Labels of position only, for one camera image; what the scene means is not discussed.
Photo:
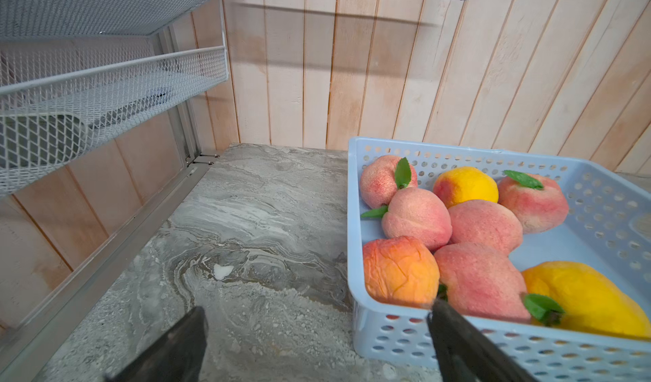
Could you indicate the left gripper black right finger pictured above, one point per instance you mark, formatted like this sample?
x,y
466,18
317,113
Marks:
x,y
464,353

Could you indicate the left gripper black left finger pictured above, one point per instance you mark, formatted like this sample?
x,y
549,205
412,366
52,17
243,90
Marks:
x,y
176,356

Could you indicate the large pink peach front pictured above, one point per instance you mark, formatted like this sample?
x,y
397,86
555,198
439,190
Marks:
x,y
482,282

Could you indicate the orange peach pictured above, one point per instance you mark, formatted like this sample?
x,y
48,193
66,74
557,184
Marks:
x,y
401,271

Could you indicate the yellow red peach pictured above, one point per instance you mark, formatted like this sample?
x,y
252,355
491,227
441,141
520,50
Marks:
x,y
462,184

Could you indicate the pink peach centre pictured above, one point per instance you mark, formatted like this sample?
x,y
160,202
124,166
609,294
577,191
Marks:
x,y
486,223

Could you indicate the pink peach with leaf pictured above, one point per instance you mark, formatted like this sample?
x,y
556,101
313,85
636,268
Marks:
x,y
417,213

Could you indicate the pink peach back right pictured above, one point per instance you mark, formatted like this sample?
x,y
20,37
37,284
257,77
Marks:
x,y
538,202

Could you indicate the pink peach back left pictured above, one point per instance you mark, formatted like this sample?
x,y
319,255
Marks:
x,y
377,184

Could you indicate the yellow mango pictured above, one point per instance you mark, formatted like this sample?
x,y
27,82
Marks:
x,y
591,302

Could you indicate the light blue plastic basket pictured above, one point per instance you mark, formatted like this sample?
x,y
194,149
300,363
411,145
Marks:
x,y
607,228

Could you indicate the white wire mesh shelf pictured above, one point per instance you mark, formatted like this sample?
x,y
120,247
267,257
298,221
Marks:
x,y
76,74

